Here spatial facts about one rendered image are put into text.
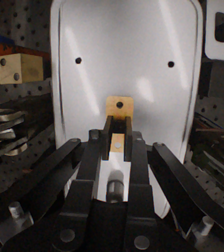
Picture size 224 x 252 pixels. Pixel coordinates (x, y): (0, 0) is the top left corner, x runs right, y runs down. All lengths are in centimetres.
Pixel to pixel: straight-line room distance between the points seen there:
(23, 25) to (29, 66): 46
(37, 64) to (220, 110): 60
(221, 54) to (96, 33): 18
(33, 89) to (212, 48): 55
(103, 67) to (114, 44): 4
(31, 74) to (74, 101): 7
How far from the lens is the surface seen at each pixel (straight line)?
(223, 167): 25
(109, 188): 27
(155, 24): 23
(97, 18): 23
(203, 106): 61
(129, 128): 16
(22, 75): 19
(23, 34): 65
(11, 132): 21
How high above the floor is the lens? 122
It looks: 70 degrees down
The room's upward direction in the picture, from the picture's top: 169 degrees counter-clockwise
